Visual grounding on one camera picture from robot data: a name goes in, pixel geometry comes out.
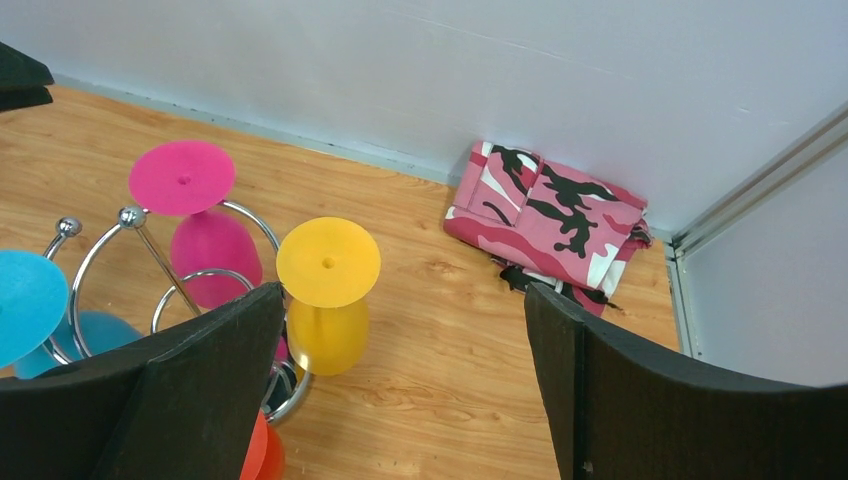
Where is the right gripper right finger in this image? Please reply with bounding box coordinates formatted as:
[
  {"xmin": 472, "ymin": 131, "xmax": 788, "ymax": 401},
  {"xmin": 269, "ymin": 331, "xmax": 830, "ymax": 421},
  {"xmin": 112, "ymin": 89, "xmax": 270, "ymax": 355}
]
[{"xmin": 524, "ymin": 284, "xmax": 847, "ymax": 479}]

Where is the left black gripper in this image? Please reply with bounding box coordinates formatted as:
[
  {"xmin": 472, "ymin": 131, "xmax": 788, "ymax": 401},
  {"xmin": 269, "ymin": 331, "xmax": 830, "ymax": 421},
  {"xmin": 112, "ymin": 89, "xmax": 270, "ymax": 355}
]
[{"xmin": 1, "ymin": 43, "xmax": 55, "ymax": 112}]

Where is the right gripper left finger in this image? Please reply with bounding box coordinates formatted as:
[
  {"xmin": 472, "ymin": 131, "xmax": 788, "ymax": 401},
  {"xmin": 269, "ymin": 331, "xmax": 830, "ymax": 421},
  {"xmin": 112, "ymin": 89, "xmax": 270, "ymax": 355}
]
[{"xmin": 1, "ymin": 282, "xmax": 284, "ymax": 479}]

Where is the pink wine glass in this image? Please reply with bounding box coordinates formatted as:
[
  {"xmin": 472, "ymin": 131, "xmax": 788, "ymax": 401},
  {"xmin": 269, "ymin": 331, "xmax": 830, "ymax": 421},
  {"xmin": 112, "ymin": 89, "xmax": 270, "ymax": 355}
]
[{"xmin": 128, "ymin": 140, "xmax": 263, "ymax": 286}]

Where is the chrome wine glass rack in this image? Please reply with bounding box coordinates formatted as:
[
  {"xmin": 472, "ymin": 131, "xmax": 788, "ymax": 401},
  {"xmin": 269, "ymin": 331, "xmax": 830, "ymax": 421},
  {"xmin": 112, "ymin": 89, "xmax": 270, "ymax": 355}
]
[{"xmin": 42, "ymin": 200, "xmax": 314, "ymax": 424}]

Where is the blue wine glass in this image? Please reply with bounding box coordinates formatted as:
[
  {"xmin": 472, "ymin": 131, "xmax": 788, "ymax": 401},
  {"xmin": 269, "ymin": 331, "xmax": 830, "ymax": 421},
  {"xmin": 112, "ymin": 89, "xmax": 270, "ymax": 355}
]
[{"xmin": 0, "ymin": 249, "xmax": 144, "ymax": 381}]

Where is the red wine glass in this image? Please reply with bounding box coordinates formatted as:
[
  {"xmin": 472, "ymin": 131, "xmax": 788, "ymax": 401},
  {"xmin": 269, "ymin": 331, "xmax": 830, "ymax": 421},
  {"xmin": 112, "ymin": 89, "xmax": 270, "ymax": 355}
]
[{"xmin": 239, "ymin": 412, "xmax": 285, "ymax": 480}]

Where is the yellow wine glass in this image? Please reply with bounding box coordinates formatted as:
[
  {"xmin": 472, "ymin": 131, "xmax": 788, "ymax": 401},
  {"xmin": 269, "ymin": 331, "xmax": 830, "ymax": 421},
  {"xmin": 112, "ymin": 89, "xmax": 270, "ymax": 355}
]
[{"xmin": 276, "ymin": 217, "xmax": 381, "ymax": 376}]

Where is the pink camouflage cloth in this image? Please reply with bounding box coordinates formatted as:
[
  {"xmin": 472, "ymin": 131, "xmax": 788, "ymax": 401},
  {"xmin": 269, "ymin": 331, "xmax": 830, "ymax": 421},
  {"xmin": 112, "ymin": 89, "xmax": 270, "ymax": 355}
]
[{"xmin": 443, "ymin": 141, "xmax": 653, "ymax": 315}]

